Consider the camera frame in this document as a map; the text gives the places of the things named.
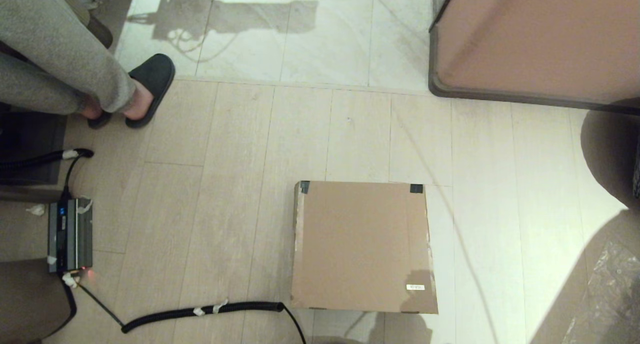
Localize brown cardboard shoe box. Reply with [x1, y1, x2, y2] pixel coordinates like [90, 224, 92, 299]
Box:
[290, 180, 439, 315]

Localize grey metal power unit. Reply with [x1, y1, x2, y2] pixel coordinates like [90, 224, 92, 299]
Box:
[47, 196, 94, 275]

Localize black corrugated cable with plug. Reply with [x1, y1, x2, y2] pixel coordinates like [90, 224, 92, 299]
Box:
[0, 148, 95, 205]

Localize brown rounded base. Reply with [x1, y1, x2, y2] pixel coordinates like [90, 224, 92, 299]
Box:
[0, 258, 76, 344]

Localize black slipper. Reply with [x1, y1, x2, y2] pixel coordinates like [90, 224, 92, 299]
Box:
[87, 111, 114, 130]
[125, 53, 176, 130]

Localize long black corrugated cable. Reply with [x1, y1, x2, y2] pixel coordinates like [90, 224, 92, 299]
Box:
[75, 279, 307, 344]

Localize clear plastic sheet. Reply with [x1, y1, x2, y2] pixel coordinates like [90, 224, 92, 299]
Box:
[560, 239, 640, 344]

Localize pink cabinet with grey edge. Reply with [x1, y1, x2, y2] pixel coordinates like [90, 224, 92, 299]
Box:
[428, 0, 640, 116]

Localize black floor mat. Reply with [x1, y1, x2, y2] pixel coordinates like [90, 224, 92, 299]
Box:
[0, 104, 68, 186]

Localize thick black smooth cable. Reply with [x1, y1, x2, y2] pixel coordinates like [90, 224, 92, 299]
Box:
[30, 274, 79, 342]

